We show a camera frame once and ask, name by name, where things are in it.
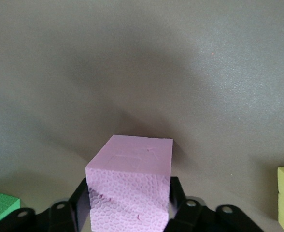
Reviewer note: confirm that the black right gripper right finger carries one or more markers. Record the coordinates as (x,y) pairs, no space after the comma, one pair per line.
(192,217)

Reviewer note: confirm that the pink foam cube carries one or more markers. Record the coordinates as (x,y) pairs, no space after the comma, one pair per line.
(132,157)

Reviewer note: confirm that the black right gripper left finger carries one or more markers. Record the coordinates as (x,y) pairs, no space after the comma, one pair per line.
(60,217)

